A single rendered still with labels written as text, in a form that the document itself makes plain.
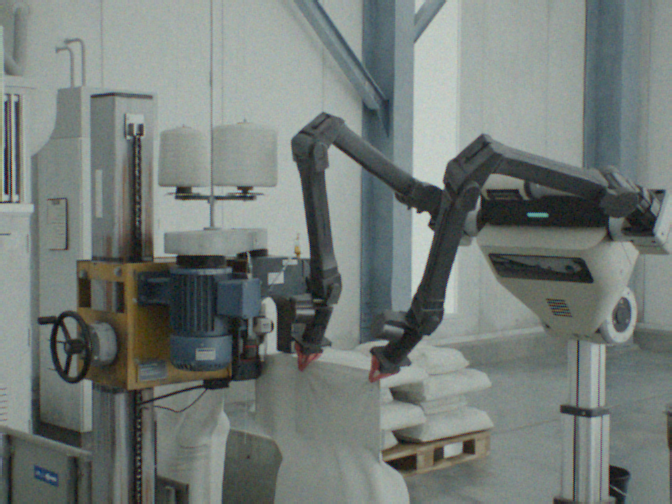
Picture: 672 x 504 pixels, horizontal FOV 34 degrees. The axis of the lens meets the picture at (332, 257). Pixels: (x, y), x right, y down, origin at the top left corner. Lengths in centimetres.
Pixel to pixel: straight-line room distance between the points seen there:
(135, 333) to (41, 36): 355
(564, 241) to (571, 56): 864
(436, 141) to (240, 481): 632
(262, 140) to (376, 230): 629
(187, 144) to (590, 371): 123
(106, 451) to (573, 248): 127
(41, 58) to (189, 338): 364
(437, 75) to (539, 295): 687
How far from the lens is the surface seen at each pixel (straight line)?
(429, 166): 956
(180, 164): 292
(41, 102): 607
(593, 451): 303
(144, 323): 276
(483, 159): 231
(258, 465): 360
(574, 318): 292
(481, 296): 1019
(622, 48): 1130
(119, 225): 277
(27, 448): 373
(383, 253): 892
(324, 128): 266
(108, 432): 285
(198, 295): 263
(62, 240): 678
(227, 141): 272
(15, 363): 570
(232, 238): 264
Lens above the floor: 150
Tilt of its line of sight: 3 degrees down
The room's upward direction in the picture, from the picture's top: straight up
